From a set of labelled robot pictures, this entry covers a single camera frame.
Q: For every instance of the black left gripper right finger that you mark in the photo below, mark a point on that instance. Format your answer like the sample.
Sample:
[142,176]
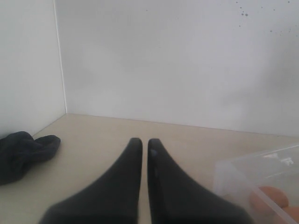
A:
[175,198]

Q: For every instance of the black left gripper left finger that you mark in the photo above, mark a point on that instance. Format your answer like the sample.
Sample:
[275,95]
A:
[111,199]

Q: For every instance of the clear plastic storage box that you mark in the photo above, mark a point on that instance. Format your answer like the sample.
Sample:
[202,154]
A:
[236,178]

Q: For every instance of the brown egg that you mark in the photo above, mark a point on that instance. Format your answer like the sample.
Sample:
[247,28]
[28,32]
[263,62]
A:
[293,212]
[274,194]

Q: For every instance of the dark crumpled cloth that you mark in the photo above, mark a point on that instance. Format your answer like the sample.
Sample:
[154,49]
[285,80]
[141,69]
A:
[19,152]

